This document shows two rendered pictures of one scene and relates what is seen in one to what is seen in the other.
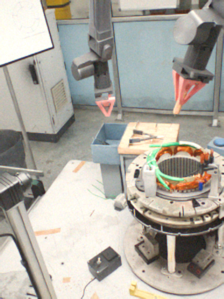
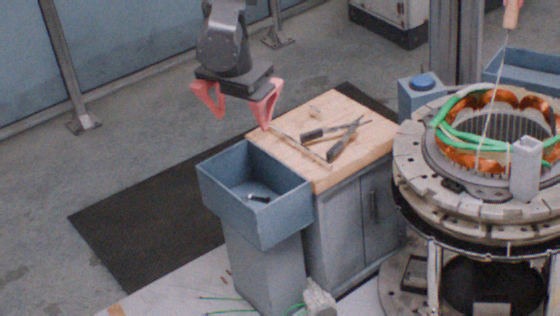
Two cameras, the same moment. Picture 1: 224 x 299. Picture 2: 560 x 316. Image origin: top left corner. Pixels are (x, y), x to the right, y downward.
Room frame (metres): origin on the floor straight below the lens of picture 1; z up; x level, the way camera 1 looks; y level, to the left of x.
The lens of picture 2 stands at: (0.43, 0.80, 1.86)
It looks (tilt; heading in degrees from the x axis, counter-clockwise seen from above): 37 degrees down; 306
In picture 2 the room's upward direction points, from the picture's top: 7 degrees counter-clockwise
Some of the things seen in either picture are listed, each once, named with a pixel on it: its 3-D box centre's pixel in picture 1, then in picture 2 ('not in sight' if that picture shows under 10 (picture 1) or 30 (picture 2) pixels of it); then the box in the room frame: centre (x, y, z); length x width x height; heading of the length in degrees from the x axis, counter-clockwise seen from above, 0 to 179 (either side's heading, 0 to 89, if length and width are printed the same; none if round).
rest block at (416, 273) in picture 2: not in sight; (418, 271); (0.86, -0.13, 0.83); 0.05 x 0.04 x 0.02; 101
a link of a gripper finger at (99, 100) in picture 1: (105, 103); (254, 101); (1.07, 0.00, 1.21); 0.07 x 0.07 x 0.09; 0
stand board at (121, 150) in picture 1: (150, 138); (325, 138); (1.04, -0.15, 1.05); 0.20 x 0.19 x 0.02; 70
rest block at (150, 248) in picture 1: (148, 246); (491, 315); (0.71, -0.08, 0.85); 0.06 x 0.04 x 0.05; 25
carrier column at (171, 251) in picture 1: (171, 250); (555, 280); (0.64, -0.14, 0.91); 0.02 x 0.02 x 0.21
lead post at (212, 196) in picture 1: (214, 181); not in sight; (0.63, -0.25, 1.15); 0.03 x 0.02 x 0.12; 65
